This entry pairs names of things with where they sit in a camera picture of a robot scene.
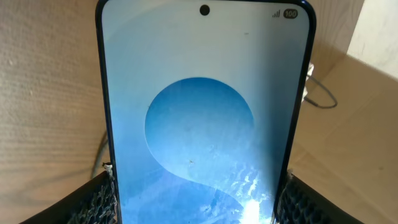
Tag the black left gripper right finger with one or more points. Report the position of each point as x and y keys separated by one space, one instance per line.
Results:
x=298 y=203

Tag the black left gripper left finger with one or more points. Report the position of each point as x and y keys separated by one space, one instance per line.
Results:
x=92 y=203

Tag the blue Galaxy smartphone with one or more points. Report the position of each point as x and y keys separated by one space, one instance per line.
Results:
x=201 y=101

